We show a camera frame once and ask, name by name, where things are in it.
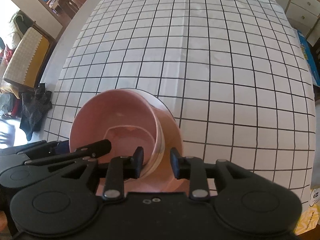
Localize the person's left forearm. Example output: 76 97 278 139
0 209 8 233

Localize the pink oval divided dish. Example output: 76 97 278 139
96 105 185 196

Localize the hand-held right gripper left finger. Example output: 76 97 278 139
54 147 145 201

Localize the armchair with cream cover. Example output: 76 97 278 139
2 27 52 91

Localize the sofa with cream cover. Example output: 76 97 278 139
10 10 31 38

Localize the dark wooden chair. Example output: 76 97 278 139
59 0 78 18

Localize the yellow printed bag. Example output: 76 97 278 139
295 187 320 236

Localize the pink heart-shaped dish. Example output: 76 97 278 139
106 125 153 156

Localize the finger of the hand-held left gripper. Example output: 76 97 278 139
16 140 71 159
24 139 112 167

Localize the pink bowl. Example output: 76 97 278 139
69 89 164 178

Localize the large white plate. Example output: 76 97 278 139
130 88 177 123

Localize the white wooden cabinet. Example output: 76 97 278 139
284 0 320 46

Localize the black grid white tablecloth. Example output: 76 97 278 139
45 0 316 191

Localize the blue white printed package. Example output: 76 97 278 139
296 29 320 86

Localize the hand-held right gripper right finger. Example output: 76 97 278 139
170 148 255 201

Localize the black cloth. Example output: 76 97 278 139
20 82 53 141

